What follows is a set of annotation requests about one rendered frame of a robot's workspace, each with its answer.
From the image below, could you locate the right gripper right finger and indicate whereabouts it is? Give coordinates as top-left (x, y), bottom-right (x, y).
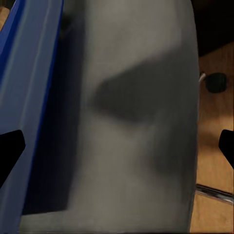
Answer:
top-left (218, 130), bottom-right (234, 169)

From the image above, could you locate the folder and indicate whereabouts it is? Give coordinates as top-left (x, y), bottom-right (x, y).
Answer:
top-left (0, 0), bottom-right (64, 234)

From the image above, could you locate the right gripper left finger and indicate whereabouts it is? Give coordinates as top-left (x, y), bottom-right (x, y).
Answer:
top-left (0, 130), bottom-right (25, 188)

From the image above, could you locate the swivel chair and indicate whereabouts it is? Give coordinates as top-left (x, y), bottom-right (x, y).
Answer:
top-left (0, 0), bottom-right (234, 234)

